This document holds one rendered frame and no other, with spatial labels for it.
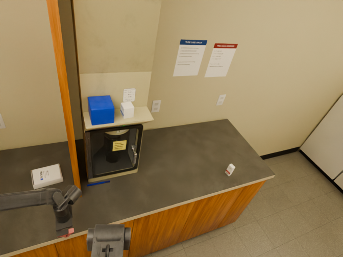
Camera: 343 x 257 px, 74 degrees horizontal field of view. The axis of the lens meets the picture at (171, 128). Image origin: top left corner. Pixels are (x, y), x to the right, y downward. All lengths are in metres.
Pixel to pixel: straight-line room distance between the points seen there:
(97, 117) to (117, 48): 0.30
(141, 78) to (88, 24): 0.33
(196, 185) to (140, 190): 0.39
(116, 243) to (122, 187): 0.92
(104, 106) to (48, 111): 0.70
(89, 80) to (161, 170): 0.87
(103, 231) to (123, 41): 0.71
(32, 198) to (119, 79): 0.59
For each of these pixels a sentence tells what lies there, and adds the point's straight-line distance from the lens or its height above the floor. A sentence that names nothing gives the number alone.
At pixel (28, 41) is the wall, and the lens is 1.46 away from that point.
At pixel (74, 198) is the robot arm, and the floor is 1.29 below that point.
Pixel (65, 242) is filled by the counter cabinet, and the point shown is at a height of 0.80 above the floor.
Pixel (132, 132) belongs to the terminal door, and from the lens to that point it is 1.30.
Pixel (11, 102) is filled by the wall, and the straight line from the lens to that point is 1.66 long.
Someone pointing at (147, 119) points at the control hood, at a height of 1.51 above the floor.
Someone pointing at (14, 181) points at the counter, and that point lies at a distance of 1.68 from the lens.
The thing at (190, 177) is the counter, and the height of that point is 0.94.
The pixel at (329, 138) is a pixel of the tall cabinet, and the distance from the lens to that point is 3.77.
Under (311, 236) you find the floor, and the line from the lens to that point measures 3.18.
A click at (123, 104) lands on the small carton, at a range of 1.11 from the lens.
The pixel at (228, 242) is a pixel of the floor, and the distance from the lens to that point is 2.63.
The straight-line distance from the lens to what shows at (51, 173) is 1.61.
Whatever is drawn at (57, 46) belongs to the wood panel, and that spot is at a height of 1.87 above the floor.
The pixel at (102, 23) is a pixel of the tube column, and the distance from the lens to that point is 0.98.
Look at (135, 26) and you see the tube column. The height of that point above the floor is 1.91.
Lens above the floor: 2.23
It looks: 40 degrees down
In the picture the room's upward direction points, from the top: 14 degrees clockwise
